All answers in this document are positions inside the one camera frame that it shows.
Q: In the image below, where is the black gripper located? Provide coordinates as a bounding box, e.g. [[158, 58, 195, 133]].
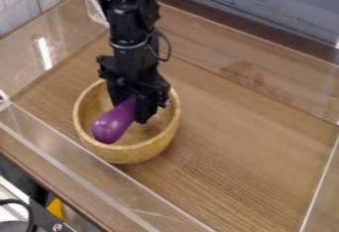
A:
[[97, 44, 171, 124]]

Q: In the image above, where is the purple toy eggplant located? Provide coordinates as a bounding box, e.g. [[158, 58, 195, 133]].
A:
[[91, 95, 137, 144]]

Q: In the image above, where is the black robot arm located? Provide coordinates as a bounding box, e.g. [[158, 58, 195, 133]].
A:
[[95, 0, 171, 124]]

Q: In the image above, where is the brown wooden bowl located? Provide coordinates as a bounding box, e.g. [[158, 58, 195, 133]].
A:
[[74, 80, 181, 165]]

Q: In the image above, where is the yellow black device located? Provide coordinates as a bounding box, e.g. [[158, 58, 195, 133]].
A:
[[26, 195, 79, 232]]

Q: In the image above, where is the clear acrylic corner bracket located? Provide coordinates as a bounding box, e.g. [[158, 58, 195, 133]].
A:
[[85, 0, 109, 27]]

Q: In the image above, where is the clear acrylic tray wall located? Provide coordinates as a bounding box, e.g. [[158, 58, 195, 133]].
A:
[[0, 0, 339, 232]]

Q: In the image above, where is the black cable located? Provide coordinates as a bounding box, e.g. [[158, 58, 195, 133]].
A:
[[0, 198, 38, 232]]

